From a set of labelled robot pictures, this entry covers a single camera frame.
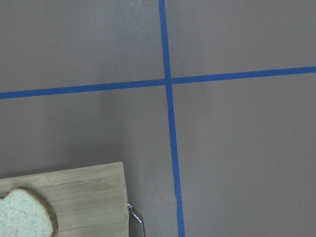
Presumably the bread slice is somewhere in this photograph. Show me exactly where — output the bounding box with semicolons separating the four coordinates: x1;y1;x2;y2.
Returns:
0;187;58;237

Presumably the bamboo cutting board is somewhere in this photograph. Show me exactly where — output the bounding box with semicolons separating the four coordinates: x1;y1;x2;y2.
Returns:
0;162;129;237

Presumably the metal cutting board handle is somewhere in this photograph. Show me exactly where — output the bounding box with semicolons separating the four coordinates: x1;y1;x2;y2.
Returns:
126;202;146;237

